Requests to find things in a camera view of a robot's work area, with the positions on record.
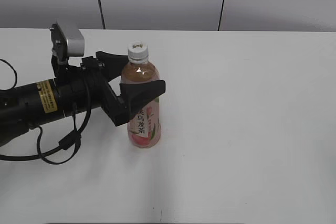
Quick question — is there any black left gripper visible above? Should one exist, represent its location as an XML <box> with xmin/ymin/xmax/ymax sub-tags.
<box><xmin>51</xmin><ymin>51</ymin><xmax>166</xmax><ymax>126</ymax></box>

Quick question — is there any white bottle cap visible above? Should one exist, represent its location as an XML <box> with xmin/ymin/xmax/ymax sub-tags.
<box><xmin>128</xmin><ymin>41</ymin><xmax>149</xmax><ymax>64</ymax></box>

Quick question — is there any peach oolong tea bottle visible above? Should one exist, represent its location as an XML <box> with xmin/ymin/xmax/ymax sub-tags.
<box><xmin>121</xmin><ymin>61</ymin><xmax>161</xmax><ymax>148</ymax></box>

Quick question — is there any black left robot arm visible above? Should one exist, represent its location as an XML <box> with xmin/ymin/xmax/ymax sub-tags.
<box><xmin>1</xmin><ymin>51</ymin><xmax>166</xmax><ymax>145</ymax></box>

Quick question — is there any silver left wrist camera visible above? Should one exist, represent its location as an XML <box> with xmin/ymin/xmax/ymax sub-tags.
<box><xmin>49</xmin><ymin>19</ymin><xmax>85</xmax><ymax>65</ymax></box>

